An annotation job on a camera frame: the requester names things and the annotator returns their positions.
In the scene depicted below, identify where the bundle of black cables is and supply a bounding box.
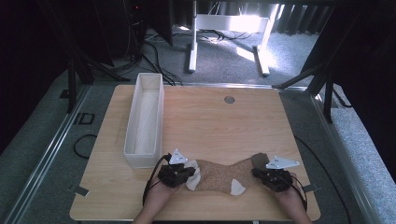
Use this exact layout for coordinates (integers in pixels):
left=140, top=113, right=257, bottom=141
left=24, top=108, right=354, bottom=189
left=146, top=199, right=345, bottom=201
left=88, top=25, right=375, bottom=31
left=141, top=40, right=184, bottom=87

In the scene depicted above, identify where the white rectangular plastic bin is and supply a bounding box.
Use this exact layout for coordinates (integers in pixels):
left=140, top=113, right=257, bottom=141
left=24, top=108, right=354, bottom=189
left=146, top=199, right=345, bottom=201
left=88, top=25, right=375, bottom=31
left=123, top=72, right=165, bottom=169

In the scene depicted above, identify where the grey pleated curtain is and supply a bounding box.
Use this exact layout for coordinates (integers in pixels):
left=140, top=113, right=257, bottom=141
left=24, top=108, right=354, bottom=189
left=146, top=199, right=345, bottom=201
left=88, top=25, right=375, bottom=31
left=270, top=3, right=334, bottom=35

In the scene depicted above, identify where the black metal stand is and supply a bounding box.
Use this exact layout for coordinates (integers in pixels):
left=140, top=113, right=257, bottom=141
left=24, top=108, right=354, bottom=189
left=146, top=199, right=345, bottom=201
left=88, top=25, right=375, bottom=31
left=66, top=46, right=132, bottom=115
left=272, top=62, right=336, bottom=124

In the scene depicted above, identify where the black floor bracket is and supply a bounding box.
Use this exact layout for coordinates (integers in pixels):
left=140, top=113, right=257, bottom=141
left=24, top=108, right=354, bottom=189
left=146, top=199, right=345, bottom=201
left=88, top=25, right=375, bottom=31
left=74, top=112, right=95, bottom=126

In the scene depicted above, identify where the black looped floor cable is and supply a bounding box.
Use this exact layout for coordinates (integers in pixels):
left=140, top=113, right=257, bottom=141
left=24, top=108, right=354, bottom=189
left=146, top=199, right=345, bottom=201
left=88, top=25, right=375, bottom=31
left=73, top=133, right=98, bottom=160

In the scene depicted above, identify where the grey tape strip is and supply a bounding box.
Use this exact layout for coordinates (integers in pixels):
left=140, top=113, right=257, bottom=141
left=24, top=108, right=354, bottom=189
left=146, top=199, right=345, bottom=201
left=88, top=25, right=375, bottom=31
left=68, top=184, right=91, bottom=198
left=302, top=183, right=321, bottom=194

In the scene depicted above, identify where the long black floor cable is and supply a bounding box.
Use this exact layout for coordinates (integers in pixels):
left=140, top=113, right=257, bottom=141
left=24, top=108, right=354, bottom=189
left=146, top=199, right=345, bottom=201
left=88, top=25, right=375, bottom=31
left=293, top=134, right=353, bottom=224

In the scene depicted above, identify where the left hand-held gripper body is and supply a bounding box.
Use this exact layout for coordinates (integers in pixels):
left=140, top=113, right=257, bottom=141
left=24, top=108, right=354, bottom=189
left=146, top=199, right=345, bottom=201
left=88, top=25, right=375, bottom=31
left=156, top=147, right=197, bottom=189

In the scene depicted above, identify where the person's right hand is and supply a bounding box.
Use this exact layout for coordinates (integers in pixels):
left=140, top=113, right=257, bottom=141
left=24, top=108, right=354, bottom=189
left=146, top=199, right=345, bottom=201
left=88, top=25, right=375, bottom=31
left=270, top=173, right=305, bottom=215

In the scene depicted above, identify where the dark equipment with red light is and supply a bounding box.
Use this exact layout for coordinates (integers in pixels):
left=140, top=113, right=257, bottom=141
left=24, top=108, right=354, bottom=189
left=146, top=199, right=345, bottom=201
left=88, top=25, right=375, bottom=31
left=122, top=0, right=148, bottom=62

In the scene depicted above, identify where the left hand-held gripper cable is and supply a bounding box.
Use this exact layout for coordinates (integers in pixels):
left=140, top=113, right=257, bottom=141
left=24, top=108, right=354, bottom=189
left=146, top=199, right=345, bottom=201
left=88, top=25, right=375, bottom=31
left=142, top=153, right=171, bottom=207

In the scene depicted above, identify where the person's left hand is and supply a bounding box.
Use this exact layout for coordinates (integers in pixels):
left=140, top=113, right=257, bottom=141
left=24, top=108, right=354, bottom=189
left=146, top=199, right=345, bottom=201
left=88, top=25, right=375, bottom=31
left=144, top=182, right=182, bottom=210

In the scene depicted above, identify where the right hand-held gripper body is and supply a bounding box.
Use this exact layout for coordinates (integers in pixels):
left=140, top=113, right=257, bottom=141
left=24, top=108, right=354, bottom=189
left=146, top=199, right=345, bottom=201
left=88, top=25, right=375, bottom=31
left=259, top=155, right=301, bottom=193

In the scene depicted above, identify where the right hand-held gripper cable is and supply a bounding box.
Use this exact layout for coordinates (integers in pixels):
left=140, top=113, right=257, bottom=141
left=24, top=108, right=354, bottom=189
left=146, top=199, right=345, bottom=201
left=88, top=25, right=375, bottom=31
left=290, top=173, right=309, bottom=213

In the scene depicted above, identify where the white metal table frame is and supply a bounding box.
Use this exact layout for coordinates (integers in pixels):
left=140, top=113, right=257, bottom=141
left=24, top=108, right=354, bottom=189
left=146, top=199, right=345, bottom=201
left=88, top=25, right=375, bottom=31
left=187, top=0, right=281, bottom=77

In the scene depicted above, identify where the hand-held gripper cable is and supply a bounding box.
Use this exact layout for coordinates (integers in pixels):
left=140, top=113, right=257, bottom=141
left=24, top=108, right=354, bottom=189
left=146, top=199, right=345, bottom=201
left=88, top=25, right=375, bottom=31
left=290, top=173, right=309, bottom=213
left=142, top=153, right=171, bottom=207

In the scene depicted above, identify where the aluminium floor rail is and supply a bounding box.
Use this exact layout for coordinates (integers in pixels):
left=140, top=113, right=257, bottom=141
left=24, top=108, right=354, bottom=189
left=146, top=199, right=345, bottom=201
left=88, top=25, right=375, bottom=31
left=180, top=81, right=308, bottom=91
left=311, top=92, right=376, bottom=224
left=2, top=85, right=92, bottom=224

